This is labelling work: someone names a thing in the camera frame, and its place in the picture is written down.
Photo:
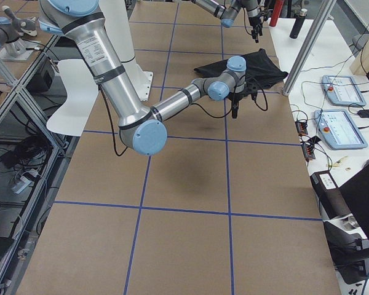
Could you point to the black monitor stand device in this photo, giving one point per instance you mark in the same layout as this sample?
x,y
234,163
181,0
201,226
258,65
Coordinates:
x,y
347,221

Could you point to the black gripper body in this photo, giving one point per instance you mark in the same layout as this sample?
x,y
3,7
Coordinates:
x,y
254,22
237,97

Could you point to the red bottle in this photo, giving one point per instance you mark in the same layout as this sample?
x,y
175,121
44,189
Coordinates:
x,y
276,12

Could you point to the black water bottle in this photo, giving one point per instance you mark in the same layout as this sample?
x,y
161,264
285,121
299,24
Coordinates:
x,y
299,20

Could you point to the upper teach pendant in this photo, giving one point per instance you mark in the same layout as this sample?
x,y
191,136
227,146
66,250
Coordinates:
x,y
342,90

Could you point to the brown paper table cover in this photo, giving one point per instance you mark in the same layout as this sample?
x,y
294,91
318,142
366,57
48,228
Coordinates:
x,y
225,208

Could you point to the white power strip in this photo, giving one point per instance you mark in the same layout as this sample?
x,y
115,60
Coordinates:
x,y
24,181

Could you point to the black graphic t-shirt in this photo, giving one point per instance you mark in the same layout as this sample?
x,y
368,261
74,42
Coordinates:
x,y
261,72

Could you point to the aluminium frame post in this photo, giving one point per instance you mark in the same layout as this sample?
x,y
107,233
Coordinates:
x,y
309,41

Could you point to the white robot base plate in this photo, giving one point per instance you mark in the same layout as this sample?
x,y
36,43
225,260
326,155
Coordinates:
x,y
118,30

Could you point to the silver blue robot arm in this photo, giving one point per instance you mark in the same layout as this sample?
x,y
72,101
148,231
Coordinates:
x,y
227,15
141,128

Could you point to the teach pendant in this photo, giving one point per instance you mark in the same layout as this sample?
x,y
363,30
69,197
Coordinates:
x,y
342,90
337,129

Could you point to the lower teach pendant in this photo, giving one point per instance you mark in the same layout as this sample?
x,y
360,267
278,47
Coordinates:
x,y
337,129

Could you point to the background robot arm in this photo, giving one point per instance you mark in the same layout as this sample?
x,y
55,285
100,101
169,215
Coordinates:
x,y
8,34

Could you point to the black orange terminal block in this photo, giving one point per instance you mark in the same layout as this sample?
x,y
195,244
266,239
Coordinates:
x,y
306,144

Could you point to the white plastic chair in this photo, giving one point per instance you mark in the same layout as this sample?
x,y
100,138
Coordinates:
x,y
81,92

